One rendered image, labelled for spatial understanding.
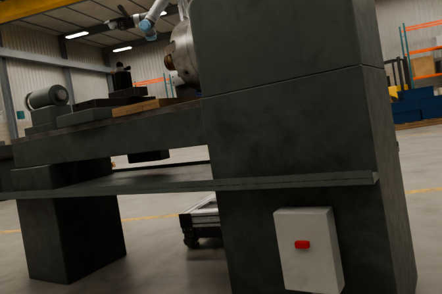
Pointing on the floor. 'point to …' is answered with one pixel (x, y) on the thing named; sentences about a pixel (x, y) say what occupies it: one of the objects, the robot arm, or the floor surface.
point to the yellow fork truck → (399, 77)
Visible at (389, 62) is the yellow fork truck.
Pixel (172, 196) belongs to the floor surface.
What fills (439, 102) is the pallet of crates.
